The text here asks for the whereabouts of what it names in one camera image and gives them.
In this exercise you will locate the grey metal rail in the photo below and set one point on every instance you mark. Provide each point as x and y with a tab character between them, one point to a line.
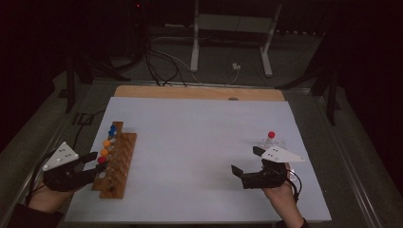
41	139
345	158

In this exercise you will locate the white plug adapter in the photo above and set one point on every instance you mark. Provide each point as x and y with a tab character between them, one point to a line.
236	66

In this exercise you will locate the black power strip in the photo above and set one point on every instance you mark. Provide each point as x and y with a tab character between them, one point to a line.
296	32

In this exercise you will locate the red-capped test tube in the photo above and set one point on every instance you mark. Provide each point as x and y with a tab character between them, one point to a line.
271	134
101	160

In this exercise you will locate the black tripod stand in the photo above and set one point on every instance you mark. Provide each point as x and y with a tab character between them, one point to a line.
69	88
331	101

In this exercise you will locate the clear acrylic test tube rack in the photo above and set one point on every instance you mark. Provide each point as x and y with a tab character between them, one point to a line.
278	142

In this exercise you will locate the grey metal stand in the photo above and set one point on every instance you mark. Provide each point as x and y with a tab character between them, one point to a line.
194	47

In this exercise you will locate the blue-capped test tube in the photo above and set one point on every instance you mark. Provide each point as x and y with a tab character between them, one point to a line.
113	127
111	133

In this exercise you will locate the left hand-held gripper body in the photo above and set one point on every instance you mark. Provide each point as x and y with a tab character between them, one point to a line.
61	156

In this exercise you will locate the person's left hand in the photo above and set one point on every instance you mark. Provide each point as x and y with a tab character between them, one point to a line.
47	201

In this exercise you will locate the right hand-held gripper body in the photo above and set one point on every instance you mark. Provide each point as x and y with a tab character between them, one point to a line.
278	155

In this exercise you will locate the wooden test tube rack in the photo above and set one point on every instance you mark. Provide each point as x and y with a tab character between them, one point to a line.
122	161

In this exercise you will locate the orange-capped test tube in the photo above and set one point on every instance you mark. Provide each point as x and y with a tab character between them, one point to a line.
104	152
106	143

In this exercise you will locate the floor socket box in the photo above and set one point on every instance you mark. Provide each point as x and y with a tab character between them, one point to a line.
83	118

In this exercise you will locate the white table sheet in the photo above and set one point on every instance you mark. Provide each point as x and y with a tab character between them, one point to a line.
190	158

